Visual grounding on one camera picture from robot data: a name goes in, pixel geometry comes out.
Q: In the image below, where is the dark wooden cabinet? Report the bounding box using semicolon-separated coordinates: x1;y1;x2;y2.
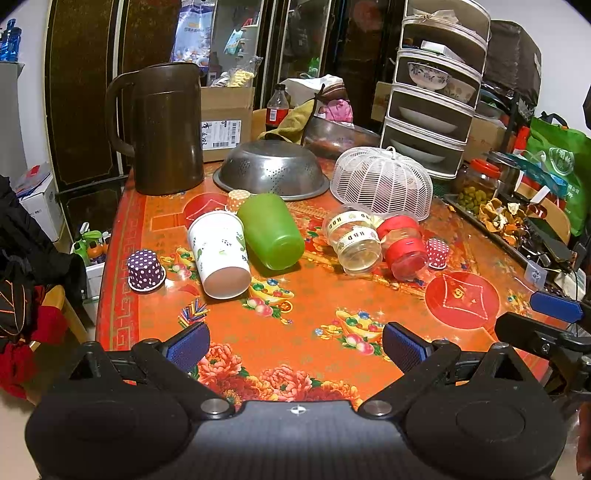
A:
44;1;405;233

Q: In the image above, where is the blue snack bag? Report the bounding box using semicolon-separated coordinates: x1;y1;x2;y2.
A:
170;0;215;72

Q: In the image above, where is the blue water bottle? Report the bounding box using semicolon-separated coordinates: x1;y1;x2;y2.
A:
0;18;22;63

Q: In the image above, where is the white mesh food cover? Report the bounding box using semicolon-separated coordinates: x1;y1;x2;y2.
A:
329;147;433;222

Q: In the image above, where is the cardboard box with label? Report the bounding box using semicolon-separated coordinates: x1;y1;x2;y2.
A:
201;87;253;163

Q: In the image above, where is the green shopping bag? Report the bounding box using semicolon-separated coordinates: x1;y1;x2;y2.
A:
523;114;590;236

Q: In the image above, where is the green plastic cup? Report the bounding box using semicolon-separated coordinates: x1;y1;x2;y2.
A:
238;193;304;271

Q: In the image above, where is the red patterned tablecloth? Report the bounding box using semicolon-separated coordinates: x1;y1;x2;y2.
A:
96;179;532;405

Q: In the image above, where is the white tiered dish rack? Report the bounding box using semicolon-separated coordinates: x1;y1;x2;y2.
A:
381;0;491;180

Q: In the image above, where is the white box on floor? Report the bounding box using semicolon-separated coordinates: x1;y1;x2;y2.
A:
13;163;64;242

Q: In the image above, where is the orange cupcake liner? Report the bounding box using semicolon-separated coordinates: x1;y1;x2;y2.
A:
225;189;252;214

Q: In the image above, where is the clear cup with red ribbon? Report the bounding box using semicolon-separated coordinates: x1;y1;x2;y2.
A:
377;215;428;282

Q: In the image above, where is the steel colander bowl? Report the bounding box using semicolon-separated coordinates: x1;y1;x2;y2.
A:
212;140;329;201

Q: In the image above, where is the glass jar red lid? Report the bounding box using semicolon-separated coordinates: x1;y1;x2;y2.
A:
452;158;501;216

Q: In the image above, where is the cola bottle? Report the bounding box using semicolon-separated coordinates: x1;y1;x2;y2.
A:
266;84;290;131

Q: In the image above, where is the tray of dried peels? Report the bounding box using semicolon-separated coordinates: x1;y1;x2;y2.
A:
444;194;575;269

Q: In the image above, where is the brown plastic pitcher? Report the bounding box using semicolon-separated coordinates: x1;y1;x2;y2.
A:
105;63;204;196

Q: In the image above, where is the clear cup with HBD ribbon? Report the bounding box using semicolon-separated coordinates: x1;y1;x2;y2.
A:
322;204;383;276

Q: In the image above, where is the white paper cup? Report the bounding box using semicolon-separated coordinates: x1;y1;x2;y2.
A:
187;210;252;300

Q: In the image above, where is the red dotted cupcake liner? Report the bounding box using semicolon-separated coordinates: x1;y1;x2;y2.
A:
425;237;451;270

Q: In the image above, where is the steel basin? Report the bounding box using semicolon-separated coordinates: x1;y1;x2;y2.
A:
303;116;380;160

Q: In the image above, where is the purple dotted cupcake liner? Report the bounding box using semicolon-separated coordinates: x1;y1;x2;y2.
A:
126;249;166;293

